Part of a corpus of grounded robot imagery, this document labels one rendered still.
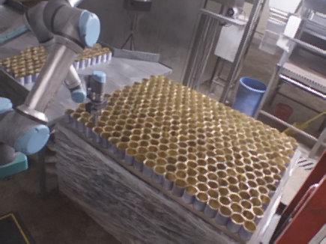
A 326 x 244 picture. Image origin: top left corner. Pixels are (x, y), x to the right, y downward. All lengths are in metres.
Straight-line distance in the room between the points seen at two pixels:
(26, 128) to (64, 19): 0.38
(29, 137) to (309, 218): 1.29
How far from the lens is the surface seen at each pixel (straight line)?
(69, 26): 1.04
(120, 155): 1.74
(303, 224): 1.62
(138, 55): 3.14
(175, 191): 1.59
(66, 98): 2.32
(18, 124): 1.01
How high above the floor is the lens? 2.29
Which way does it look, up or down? 33 degrees down
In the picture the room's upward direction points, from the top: 14 degrees clockwise
